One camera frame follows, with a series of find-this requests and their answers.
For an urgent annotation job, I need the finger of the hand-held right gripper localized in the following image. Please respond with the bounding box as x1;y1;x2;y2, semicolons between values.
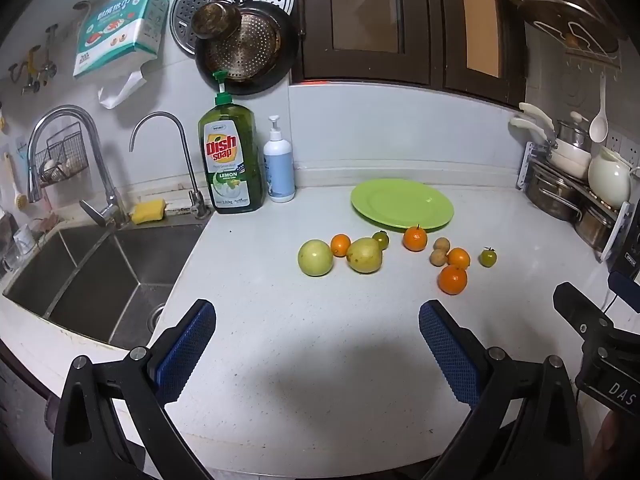
552;282;617;347
607;271;640;313

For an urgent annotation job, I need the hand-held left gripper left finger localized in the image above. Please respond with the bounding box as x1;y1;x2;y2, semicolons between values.
51;299;217;480

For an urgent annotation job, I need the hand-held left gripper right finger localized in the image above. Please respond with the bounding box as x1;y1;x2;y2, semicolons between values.
418;300;596;480

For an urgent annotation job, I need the large orange tangerine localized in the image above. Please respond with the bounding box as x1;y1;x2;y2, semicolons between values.
403;225;429;252
438;264;468;296

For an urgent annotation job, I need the pear-shaped yellow-green guava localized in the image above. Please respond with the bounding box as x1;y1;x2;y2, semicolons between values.
346;237;384;274

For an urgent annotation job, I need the round pale green guava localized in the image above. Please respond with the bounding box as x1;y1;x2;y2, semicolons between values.
298;240;334;277

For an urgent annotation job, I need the green plate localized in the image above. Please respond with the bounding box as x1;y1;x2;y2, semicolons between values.
350;179;455;231

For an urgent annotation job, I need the black appliance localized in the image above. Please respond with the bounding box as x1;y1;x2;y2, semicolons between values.
606;220;640;281

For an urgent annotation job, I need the metal pot rack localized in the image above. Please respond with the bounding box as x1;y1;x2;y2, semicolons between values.
520;140;635;263

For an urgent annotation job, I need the steel pot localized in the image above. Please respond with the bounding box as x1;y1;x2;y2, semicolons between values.
527;165;583;223
575;200;618;253

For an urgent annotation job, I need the steel double sink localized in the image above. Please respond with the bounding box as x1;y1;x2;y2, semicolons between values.
2;222;206;351

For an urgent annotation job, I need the white ceramic jug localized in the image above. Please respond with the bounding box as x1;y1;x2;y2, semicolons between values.
587;146;632;209

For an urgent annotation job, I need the yellow sponge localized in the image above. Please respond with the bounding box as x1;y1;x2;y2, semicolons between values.
131;198;167;225

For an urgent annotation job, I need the white ladle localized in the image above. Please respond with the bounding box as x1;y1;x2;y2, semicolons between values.
589;72;609;143

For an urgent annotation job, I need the glass pot lid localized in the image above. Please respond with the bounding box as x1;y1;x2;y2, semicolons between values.
555;110;593;151

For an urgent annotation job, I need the thin gooseneck faucet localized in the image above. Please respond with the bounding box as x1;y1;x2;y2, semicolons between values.
129;111;213;220

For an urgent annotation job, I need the green dish soap bottle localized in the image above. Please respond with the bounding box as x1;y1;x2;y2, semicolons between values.
198;70;266;215

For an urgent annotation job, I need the white pump bottle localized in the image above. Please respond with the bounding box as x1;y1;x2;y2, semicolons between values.
263;115;296;204

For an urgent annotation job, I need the large steel kitchen faucet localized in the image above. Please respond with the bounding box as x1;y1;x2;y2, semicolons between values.
27;105;128;228

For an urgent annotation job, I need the yellow dish brush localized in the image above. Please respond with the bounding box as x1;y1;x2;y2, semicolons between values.
4;152;30;211

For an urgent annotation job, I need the metal strainer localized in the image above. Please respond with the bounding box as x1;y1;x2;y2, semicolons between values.
207;12;283;82

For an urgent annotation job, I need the dark wooden cabinet door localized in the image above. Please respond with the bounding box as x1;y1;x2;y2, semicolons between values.
299;0;442;87
435;0;526;109

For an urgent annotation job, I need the black frying pan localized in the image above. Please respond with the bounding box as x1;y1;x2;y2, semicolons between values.
194;0;301;97

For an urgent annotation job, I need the small copper pot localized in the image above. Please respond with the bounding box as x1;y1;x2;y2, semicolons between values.
191;0;243;41

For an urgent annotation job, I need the paper towel pack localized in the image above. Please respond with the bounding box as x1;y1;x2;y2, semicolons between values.
73;0;171;110

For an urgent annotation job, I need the white pot with handle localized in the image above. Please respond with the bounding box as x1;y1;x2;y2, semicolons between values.
510;102;593;181

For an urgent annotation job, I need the wall power outlet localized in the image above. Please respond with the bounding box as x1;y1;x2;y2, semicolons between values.
606;130;640;167

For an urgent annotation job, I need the wire wall basket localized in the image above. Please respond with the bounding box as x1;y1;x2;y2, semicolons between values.
37;120;90;188

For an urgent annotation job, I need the wall rack with lids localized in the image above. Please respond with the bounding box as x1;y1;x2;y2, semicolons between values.
509;0;623;70

